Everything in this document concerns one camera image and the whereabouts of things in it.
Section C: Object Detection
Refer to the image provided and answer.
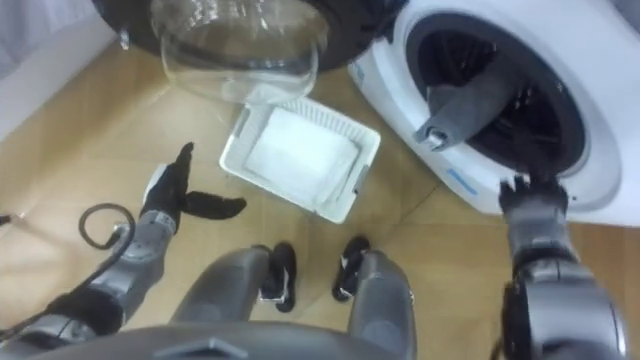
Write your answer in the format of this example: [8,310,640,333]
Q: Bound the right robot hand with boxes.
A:
[498,171,570,217]

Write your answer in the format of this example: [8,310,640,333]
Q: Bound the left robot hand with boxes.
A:
[140,141,248,234]

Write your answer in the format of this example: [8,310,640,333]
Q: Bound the grey garment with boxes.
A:
[413,54,531,153]

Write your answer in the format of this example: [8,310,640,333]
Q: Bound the white washing machine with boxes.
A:
[348,0,640,229]

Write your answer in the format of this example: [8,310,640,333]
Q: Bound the white plastic laundry basket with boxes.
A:
[218,91,382,225]

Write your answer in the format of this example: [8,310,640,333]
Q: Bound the robot body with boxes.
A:
[27,321,401,360]

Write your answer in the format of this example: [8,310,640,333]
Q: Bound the open washing machine door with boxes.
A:
[91,0,409,106]

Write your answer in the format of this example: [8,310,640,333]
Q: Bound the robot legs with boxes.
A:
[168,235,419,360]

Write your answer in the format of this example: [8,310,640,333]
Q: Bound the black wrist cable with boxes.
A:
[0,202,138,341]

